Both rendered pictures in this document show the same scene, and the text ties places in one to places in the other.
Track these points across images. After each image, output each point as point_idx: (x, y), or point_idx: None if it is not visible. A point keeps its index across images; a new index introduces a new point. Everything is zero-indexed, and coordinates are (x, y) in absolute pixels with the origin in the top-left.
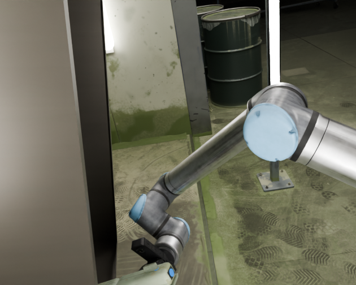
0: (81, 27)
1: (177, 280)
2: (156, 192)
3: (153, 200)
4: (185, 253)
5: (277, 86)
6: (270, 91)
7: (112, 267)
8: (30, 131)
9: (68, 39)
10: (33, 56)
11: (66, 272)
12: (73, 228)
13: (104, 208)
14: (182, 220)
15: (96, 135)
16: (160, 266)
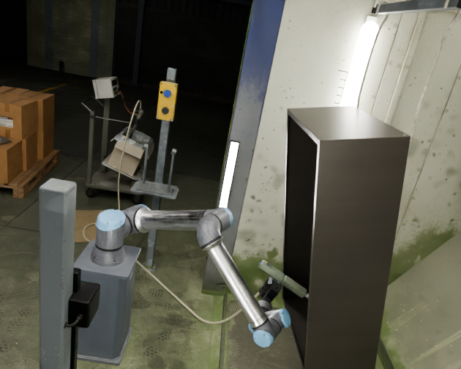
0: (329, 228)
1: None
2: (273, 318)
3: (274, 313)
4: None
5: (206, 228)
6: (218, 214)
7: (301, 353)
8: (295, 183)
9: (285, 164)
10: (293, 167)
11: (291, 225)
12: (288, 210)
13: (315, 350)
14: None
15: (320, 296)
16: (265, 263)
